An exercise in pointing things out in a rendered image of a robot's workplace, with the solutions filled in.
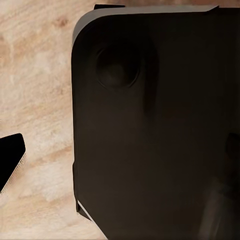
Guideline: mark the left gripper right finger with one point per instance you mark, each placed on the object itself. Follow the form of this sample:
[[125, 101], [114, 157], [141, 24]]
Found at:
[[232, 148]]

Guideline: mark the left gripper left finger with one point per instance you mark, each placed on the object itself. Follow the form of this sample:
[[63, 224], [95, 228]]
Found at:
[[12, 148]]

